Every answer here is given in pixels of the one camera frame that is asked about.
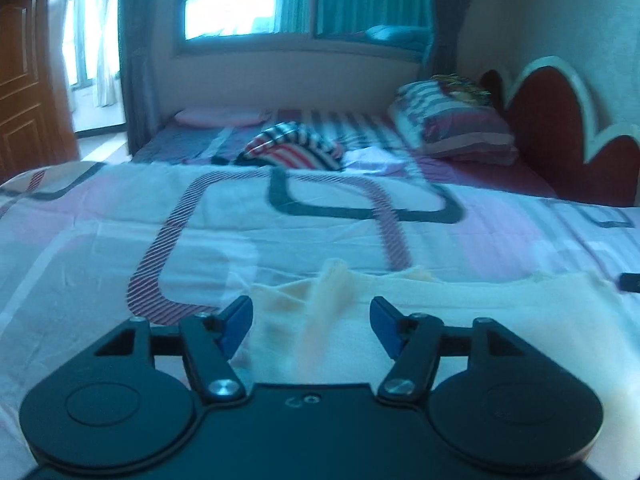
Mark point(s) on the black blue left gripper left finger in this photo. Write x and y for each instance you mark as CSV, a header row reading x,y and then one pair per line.
x,y
209,342

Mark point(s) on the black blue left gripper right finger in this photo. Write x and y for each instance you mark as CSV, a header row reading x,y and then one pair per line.
x,y
413,343

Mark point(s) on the patterned pastel quilt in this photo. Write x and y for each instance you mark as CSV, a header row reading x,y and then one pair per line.
x,y
86,246

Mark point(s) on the red white scalloped headboard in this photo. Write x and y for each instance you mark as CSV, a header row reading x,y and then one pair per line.
x,y
554,118

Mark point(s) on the striped bed sheet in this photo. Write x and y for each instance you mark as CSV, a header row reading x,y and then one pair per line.
x,y
325,135

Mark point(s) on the red black striped cloth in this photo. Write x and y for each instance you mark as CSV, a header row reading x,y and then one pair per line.
x,y
292,145

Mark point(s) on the pink small pillow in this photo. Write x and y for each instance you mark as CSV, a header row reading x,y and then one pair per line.
x,y
221,116

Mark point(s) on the striped purple pillow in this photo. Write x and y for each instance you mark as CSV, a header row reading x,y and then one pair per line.
x,y
441,127

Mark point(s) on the dark patterned item on pillow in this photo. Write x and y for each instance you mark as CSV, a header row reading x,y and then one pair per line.
x,y
463,89

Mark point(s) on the brown wooden door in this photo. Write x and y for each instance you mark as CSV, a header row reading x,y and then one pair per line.
x,y
36,127

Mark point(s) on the teal cushion on sill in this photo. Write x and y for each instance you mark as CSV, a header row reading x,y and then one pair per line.
x,y
401,36

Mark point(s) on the window with teal curtain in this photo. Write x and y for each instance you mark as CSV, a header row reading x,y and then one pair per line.
x,y
291,23

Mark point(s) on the grey curtain left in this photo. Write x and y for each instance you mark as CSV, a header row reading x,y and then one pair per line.
x,y
139,95

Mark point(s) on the grey curtain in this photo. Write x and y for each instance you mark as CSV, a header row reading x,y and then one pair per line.
x,y
139,95
447,18

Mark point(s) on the grey curtain right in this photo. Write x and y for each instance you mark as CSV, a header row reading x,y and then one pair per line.
x,y
447,18

